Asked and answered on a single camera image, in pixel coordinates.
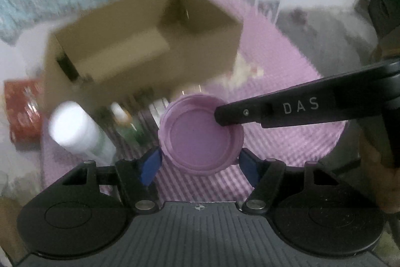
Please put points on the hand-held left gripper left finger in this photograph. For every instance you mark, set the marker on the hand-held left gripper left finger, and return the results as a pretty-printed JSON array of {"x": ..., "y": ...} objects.
[{"x": 150, "y": 165}]

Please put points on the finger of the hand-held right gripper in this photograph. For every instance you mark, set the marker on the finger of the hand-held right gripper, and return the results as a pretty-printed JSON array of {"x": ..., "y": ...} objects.
[{"x": 237, "y": 113}]

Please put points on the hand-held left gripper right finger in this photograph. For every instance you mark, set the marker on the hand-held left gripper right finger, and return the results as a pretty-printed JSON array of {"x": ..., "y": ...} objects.
[{"x": 248, "y": 165}]

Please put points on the green dropper bottle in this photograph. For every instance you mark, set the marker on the green dropper bottle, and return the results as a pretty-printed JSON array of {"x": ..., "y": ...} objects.
[{"x": 131, "y": 129}]

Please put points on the purple plastic lid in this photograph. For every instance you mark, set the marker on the purple plastic lid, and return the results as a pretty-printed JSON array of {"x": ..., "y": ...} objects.
[{"x": 197, "y": 142}]

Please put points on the white charger plug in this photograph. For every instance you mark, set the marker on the white charger plug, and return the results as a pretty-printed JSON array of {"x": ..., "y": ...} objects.
[{"x": 157, "y": 112}]

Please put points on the brown cardboard box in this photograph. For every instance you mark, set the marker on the brown cardboard box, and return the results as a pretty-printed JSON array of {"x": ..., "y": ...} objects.
[{"x": 200, "y": 48}]

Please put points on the white pill bottle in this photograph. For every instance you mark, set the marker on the white pill bottle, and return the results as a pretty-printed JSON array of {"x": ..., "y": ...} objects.
[{"x": 72, "y": 126}]

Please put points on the person's right forearm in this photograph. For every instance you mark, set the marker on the person's right forearm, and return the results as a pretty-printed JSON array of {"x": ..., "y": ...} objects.
[{"x": 389, "y": 195}]

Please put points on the person's right hand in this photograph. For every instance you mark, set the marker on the person's right hand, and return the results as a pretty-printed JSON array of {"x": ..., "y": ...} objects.
[{"x": 375, "y": 151}]

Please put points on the purple checked tablecloth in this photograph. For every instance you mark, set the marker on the purple checked tablecloth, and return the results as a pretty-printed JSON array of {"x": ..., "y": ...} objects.
[{"x": 281, "y": 73}]

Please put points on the dark green box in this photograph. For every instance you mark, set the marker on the dark green box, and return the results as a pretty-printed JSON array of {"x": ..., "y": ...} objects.
[{"x": 387, "y": 4}]

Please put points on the red patterned gift bag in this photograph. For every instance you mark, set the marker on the red patterned gift bag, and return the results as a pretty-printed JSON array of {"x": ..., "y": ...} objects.
[{"x": 22, "y": 107}]

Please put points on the brown cardboard piece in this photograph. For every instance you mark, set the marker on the brown cardboard piece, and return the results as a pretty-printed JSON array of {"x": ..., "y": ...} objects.
[{"x": 9, "y": 223}]

